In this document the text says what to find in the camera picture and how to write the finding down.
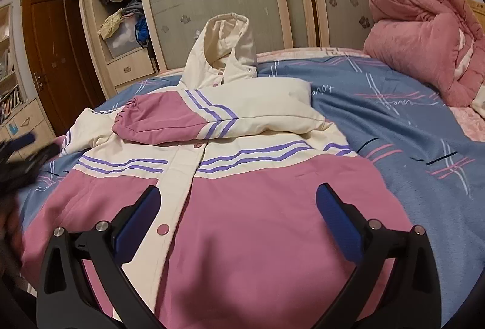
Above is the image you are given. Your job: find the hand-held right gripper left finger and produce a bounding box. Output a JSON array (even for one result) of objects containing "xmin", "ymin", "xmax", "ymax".
[{"xmin": 36, "ymin": 185, "xmax": 163, "ymax": 329}]

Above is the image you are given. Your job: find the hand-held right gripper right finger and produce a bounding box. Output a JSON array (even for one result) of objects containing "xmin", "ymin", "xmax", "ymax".
[{"xmin": 314, "ymin": 183, "xmax": 443, "ymax": 329}]

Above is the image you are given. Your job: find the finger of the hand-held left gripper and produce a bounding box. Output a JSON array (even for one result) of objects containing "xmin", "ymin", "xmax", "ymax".
[{"xmin": 8, "ymin": 132, "xmax": 38, "ymax": 155}]

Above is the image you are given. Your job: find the pink and cream hooded jacket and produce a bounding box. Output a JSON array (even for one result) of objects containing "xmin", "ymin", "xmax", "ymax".
[{"xmin": 21, "ymin": 13, "xmax": 413, "ymax": 329}]

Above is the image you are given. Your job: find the cream bookshelf cabinet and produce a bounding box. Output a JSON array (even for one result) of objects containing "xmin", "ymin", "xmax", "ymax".
[{"xmin": 0, "ymin": 3, "xmax": 57, "ymax": 146}]

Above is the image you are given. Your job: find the row of books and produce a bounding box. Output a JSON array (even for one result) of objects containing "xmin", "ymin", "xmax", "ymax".
[{"xmin": 0, "ymin": 85, "xmax": 22, "ymax": 125}]

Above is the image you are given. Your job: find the brown wooden door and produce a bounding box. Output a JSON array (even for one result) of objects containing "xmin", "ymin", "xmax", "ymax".
[{"xmin": 21, "ymin": 0, "xmax": 107, "ymax": 138}]

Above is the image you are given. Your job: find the blue plaid bed sheet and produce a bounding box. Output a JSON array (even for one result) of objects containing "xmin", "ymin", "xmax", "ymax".
[{"xmin": 15, "ymin": 49, "xmax": 485, "ymax": 329}]

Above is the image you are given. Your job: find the clear plastic storage box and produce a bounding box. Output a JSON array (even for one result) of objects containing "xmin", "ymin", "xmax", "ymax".
[{"xmin": 105, "ymin": 24, "xmax": 146, "ymax": 59}]

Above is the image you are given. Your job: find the pale yellow cloth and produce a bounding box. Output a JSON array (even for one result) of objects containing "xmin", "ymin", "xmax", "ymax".
[{"xmin": 98, "ymin": 8, "xmax": 125, "ymax": 40}]

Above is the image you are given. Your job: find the blue cloth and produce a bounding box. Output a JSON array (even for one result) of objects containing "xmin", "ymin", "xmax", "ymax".
[{"xmin": 134, "ymin": 16, "xmax": 149, "ymax": 45}]

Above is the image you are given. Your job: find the pink quilt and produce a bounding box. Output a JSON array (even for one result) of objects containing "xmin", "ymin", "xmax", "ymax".
[{"xmin": 363, "ymin": 0, "xmax": 485, "ymax": 108}]

